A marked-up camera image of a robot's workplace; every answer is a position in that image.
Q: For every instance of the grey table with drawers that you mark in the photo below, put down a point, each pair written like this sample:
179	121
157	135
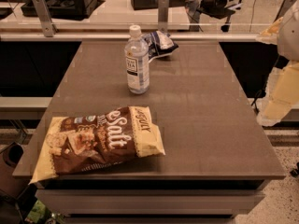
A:
217	158

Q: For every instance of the black tray box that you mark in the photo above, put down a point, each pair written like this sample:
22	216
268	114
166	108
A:
75	10

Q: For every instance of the metal bracket left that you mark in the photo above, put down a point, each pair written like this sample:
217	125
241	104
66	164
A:
42	11

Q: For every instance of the dark bin at left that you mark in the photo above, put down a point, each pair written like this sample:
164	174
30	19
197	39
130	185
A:
10	187

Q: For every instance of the metal bracket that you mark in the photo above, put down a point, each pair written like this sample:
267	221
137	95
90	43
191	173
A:
42	11
286	4
163	6

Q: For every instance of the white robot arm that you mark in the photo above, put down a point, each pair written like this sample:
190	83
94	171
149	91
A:
288	46

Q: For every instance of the metal bracket middle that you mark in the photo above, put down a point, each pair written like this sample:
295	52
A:
163	6

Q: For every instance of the clear plastic water bottle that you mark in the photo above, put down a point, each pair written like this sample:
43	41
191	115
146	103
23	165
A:
137	61

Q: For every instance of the brown yellow chip bag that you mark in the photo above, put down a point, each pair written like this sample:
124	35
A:
82	144

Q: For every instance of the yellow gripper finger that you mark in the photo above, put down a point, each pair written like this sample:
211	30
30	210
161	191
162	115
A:
270	35
282	93

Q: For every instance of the blue chip bag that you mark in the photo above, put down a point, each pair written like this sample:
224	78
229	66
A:
160	44

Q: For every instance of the glass barrier panel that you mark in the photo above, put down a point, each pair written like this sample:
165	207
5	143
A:
251	16

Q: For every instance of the metal bracket right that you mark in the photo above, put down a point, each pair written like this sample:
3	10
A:
286	4

